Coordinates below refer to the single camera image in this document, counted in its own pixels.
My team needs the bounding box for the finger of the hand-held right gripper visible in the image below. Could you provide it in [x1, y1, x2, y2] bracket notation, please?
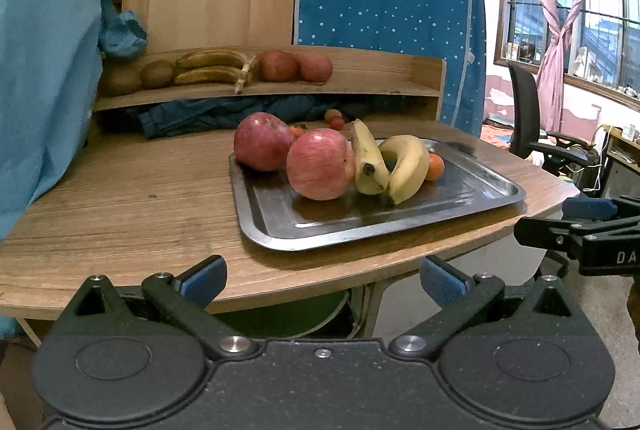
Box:
[514, 216, 592, 257]
[561, 195, 640, 224]

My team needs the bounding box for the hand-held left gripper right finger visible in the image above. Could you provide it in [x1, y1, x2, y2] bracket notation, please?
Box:
[387, 255, 593, 360]

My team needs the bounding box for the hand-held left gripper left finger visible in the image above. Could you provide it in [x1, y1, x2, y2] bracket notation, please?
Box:
[59, 255, 258, 360]

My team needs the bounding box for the metal tray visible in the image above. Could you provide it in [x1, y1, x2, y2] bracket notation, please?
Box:
[228, 137, 527, 252]

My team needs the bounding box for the curved yellow banana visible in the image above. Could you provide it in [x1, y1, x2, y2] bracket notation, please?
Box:
[377, 134, 431, 207]

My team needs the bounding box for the straight yellow banana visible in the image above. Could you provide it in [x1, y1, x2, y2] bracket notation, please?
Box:
[350, 118, 391, 196]

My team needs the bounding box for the red apple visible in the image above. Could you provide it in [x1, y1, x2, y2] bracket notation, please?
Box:
[298, 55, 334, 83]
[233, 112, 297, 172]
[258, 50, 301, 82]
[286, 128, 357, 202]

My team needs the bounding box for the cluttered side table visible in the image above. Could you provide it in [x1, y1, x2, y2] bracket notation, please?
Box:
[597, 122, 640, 198]

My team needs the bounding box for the green round container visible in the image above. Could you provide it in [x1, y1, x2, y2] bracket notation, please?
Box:
[215, 290, 353, 338]

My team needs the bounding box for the colorful floor mat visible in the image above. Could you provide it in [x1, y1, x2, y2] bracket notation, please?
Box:
[481, 117, 516, 153]

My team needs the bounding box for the black office chair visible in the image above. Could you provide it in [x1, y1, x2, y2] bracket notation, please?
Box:
[506, 60, 601, 191]

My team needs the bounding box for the pink curtain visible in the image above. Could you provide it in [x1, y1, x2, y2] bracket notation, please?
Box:
[507, 0, 636, 133]

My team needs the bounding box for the dark blue cloth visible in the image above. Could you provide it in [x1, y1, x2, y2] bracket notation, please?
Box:
[125, 95, 351, 140]

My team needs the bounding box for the barred window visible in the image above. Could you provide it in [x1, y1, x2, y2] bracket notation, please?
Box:
[495, 0, 640, 111]

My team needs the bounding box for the overripe brown banana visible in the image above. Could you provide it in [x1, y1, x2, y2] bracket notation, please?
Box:
[173, 65, 251, 95]
[175, 49, 258, 71]

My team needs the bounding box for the brown kiwi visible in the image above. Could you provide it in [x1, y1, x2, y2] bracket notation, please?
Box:
[100, 66, 143, 97]
[140, 60, 176, 90]

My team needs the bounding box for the wooden desk shelf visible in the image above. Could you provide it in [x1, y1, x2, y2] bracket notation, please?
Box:
[92, 44, 447, 126]

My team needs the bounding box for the light blue hanging garment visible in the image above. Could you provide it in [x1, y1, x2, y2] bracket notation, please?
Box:
[0, 0, 149, 341]

